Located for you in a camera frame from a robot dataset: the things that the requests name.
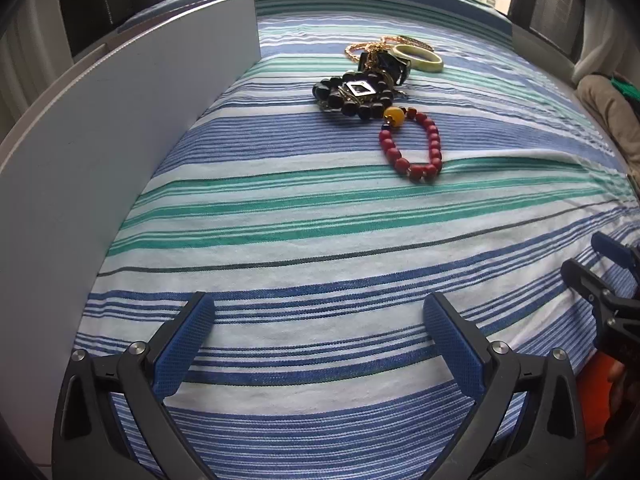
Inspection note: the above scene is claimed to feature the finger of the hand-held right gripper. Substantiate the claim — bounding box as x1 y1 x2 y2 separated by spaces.
591 232 640 282
560 259 628 317

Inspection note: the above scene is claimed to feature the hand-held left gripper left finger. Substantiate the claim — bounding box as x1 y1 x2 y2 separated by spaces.
52 291 226 480

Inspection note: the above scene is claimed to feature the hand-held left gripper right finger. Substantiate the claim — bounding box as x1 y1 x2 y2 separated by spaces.
424 291 588 480

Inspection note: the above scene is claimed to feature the red bead bracelet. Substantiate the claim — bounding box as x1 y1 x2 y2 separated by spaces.
378 105 444 184

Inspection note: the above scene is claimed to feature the white cardboard box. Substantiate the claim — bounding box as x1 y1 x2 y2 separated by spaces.
0 0 262 467

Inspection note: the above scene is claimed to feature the black bead bracelet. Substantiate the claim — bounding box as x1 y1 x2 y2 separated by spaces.
313 71 402 121

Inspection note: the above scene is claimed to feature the pale green bangle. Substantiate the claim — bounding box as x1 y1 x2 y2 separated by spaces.
392 44 444 72

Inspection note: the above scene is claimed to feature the black white diamond pendant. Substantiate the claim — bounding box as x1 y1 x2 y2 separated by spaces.
341 79 376 99

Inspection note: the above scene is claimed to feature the thin gold necklace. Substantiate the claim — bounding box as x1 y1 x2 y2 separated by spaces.
383 35 435 53

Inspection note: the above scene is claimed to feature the gold chain bracelet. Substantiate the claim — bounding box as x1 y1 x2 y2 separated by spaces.
344 41 386 68

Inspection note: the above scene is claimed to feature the orange object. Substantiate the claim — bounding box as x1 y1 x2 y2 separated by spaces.
579 352 617 443

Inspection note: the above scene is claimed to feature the person's beige trouser leg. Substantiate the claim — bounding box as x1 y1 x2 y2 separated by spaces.
577 74 640 177

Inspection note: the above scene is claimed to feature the green cloth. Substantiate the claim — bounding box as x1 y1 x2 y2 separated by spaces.
610 76 640 102

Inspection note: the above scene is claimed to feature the blue green striped bedsheet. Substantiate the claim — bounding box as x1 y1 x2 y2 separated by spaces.
75 0 640 480

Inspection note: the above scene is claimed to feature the white curtain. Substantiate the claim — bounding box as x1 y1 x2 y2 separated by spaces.
572 0 640 82

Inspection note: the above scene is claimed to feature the dark mesh window screen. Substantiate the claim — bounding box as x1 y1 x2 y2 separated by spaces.
509 0 587 57

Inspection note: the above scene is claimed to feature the pale sheer curtain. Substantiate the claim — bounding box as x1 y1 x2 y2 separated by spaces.
0 0 76 128

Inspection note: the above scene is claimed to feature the dark window frame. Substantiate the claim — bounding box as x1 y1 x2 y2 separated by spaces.
55 0 167 57

